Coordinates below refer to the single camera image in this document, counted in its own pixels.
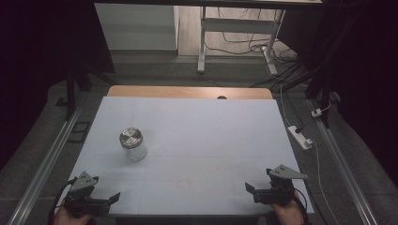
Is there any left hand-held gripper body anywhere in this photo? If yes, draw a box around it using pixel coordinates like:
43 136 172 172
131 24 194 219
63 171 111 218

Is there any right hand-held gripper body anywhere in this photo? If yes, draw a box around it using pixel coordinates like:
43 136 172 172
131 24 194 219
253 164 309 207

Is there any clear glass jar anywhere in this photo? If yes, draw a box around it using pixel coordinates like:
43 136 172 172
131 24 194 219
119 127 148 163

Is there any round brushed metal jar lid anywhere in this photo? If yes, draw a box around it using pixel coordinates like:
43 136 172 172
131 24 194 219
118 127 145 149

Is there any person's left hand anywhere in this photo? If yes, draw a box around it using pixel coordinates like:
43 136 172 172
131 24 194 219
53 205 92 225

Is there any person's right hand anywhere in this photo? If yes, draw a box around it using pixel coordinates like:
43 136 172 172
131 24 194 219
269 190 306 225

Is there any white power strip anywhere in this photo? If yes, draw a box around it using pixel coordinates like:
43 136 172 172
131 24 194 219
287 125 314 151

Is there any black metal stand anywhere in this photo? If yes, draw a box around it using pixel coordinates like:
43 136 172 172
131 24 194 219
270 12 364 129
55 64 111 122

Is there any wooden table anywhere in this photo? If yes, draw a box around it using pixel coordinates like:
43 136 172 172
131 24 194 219
106 84 274 101

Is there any black curtain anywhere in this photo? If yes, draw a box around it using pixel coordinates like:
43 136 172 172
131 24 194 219
0 0 115 172
276 0 398 188

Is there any white cabinet panel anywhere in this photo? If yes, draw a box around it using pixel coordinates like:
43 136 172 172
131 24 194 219
94 3 180 52

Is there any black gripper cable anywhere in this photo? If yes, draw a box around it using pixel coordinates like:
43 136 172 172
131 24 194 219
47 176 79 225
293 187 312 225

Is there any thin white cable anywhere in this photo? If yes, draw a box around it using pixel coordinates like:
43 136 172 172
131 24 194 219
311 139 341 225

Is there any aluminium floor rail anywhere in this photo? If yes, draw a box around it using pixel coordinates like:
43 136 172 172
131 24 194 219
308 98 378 225
7 93 89 225

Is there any tangle of black floor cables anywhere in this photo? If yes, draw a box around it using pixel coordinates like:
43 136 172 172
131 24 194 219
205 7 303 92

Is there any white metal desk frame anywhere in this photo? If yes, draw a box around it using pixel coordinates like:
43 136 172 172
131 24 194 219
196 6 286 77

